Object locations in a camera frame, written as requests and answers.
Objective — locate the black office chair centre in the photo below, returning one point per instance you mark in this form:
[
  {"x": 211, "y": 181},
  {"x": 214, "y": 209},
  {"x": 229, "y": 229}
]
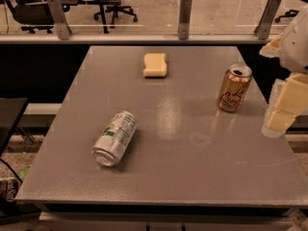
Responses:
[{"x": 117, "y": 7}]

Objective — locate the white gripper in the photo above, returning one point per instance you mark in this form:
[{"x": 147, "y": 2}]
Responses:
[{"x": 296, "y": 50}]

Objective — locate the black desk background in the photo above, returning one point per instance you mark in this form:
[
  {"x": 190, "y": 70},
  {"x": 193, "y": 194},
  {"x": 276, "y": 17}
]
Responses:
[{"x": 100, "y": 3}]

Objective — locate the metal glass bracket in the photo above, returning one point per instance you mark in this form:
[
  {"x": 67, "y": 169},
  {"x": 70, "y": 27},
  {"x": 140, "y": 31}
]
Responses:
[
  {"x": 184, "y": 19},
  {"x": 262, "y": 31},
  {"x": 57, "y": 11}
]

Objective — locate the black chair base right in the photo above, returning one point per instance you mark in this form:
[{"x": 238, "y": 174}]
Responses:
[{"x": 289, "y": 13}]

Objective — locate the left metal glass bracket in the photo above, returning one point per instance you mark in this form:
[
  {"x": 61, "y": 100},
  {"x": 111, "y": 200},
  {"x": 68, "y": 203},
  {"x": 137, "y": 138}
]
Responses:
[{"x": 57, "y": 11}]

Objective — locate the chip bag on floor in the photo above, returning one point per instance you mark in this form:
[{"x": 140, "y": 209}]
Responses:
[{"x": 9, "y": 187}]

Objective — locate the black office chair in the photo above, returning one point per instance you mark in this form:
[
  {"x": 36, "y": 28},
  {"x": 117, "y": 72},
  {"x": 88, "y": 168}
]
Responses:
[
  {"x": 117, "y": 7},
  {"x": 32, "y": 14}
]

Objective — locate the yellow sponge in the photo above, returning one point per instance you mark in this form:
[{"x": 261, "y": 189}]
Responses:
[{"x": 155, "y": 65}]

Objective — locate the gold LaCroix can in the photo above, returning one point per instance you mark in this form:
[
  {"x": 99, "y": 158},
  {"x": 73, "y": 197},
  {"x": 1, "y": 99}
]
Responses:
[{"x": 234, "y": 86}]

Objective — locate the middle metal glass bracket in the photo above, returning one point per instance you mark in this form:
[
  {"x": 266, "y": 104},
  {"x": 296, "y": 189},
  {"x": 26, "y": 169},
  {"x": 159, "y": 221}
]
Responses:
[{"x": 184, "y": 19}]

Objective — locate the black office chair left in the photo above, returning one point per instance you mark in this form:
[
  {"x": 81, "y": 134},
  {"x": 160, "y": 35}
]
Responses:
[{"x": 32, "y": 14}]

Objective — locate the black side table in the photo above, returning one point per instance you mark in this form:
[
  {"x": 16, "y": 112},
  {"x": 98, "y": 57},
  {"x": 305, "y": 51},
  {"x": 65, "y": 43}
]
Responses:
[{"x": 11, "y": 111}]

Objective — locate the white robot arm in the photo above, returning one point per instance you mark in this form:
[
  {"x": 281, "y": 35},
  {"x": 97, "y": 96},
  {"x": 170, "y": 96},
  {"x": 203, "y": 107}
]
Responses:
[{"x": 288, "y": 98}]

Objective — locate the glass barrier panel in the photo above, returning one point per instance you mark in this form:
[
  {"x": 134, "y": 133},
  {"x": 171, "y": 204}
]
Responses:
[{"x": 208, "y": 17}]

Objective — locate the right metal glass bracket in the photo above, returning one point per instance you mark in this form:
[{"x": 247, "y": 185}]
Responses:
[{"x": 262, "y": 31}]

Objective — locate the white green 7up can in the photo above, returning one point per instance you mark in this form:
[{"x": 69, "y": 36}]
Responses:
[{"x": 111, "y": 145}]

